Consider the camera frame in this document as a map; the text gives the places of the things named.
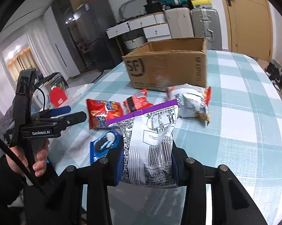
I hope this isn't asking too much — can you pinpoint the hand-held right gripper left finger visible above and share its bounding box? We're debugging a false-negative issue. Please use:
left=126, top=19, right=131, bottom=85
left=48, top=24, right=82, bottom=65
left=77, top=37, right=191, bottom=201
left=45, top=142, right=125, bottom=225

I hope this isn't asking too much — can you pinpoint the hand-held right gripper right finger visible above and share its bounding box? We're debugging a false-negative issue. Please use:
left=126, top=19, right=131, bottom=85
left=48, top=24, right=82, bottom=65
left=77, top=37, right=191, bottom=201
left=171, top=142, right=269, bottom=225

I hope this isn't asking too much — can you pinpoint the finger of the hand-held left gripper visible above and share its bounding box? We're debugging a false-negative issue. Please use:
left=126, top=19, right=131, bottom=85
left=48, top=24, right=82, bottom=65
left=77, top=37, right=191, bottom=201
left=34, top=111, right=87, bottom=132
left=30, top=106, right=71, bottom=123

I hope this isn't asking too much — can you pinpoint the red chip packet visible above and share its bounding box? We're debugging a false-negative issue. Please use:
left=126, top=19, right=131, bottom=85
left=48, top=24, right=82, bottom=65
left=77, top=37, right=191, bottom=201
left=86, top=98, right=124, bottom=130

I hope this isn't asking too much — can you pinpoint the blue cookie packet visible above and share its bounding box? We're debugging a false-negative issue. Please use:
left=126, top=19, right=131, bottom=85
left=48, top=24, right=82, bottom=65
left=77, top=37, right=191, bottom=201
left=90, top=130, right=121, bottom=166

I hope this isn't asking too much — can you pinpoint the purple snack packet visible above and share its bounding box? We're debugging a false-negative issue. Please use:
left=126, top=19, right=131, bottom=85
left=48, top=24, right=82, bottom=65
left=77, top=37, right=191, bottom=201
left=107, top=98, right=180, bottom=189

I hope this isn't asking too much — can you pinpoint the white noodle snack packet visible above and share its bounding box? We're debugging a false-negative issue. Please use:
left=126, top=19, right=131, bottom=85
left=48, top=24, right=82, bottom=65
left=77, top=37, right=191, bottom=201
left=166, top=84, right=212, bottom=125

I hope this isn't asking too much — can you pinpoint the small red black packet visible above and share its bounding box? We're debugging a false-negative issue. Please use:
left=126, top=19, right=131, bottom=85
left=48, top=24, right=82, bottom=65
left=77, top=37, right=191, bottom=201
left=123, top=88, right=154, bottom=113

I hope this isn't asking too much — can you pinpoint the brown cardboard box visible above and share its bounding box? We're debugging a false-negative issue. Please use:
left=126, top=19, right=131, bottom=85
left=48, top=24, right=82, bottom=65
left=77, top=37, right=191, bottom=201
left=122, top=37, right=207, bottom=91

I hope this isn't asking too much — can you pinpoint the person's left forearm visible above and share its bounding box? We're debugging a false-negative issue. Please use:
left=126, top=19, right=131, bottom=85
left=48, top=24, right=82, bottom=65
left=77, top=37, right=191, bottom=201
left=0, top=156, right=27, bottom=225

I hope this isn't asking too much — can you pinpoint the person's left hand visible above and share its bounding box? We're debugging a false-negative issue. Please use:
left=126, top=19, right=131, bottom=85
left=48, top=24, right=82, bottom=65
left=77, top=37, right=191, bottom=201
left=5, top=139, right=51, bottom=178

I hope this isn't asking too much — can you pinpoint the red box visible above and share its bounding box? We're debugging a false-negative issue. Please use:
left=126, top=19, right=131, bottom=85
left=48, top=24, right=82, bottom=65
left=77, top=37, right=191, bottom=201
left=49, top=87, right=69, bottom=108

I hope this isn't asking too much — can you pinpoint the white paper napkin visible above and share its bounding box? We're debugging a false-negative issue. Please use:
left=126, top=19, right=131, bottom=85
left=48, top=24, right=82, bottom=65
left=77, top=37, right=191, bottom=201
left=66, top=84, right=95, bottom=99

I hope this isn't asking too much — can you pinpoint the silver metal appliance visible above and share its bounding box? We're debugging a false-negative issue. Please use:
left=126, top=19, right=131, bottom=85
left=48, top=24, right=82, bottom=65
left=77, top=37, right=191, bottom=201
left=41, top=72, right=69, bottom=92

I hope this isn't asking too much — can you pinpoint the white curtain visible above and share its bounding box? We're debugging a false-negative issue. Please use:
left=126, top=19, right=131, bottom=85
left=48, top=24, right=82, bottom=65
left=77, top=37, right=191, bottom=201
left=26, top=27, right=69, bottom=85

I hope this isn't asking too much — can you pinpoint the beige curtain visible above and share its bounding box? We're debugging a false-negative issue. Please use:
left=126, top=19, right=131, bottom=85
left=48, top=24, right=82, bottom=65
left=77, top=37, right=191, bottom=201
left=7, top=49, right=38, bottom=80

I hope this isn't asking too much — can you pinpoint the dark grey refrigerator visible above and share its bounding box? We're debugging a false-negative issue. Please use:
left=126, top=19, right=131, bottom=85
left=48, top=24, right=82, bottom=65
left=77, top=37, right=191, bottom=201
left=73, top=0, right=123, bottom=72

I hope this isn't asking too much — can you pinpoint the woven laundry basket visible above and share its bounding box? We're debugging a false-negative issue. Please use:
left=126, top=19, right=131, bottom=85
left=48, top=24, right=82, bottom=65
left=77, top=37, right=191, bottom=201
left=123, top=35, right=146, bottom=51

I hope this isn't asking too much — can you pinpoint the white drawer desk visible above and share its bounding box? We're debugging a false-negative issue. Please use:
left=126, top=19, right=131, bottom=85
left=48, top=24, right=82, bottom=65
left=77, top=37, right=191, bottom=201
left=106, top=12, right=172, bottom=50

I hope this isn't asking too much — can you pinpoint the pile of loose sneakers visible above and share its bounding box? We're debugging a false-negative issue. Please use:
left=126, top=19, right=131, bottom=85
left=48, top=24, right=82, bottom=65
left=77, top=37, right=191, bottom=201
left=265, top=62, right=282, bottom=99

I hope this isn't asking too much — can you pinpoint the black storage box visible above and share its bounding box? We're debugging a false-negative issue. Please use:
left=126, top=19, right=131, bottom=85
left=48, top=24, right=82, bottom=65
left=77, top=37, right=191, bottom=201
left=143, top=3, right=163, bottom=14

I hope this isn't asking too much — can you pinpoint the silver suitcase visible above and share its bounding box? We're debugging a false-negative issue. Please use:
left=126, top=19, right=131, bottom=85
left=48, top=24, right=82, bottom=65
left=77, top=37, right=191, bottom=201
left=190, top=8, right=222, bottom=50

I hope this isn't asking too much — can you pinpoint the beige suitcase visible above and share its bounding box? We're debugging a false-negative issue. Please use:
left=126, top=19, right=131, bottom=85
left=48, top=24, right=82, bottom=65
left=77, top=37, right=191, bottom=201
left=164, top=7, right=194, bottom=39

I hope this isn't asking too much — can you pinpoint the wooden door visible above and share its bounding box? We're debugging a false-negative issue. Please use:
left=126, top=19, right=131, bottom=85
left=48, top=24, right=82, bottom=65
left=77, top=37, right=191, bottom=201
left=217, top=0, right=274, bottom=61

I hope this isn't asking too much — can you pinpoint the black cable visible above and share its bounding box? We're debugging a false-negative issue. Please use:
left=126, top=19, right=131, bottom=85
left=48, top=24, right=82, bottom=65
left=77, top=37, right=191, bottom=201
left=0, top=128, right=48, bottom=195

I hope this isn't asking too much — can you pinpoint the grey oval frame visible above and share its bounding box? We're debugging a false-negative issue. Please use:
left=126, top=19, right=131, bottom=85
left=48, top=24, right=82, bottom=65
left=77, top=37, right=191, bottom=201
left=119, top=0, right=147, bottom=20

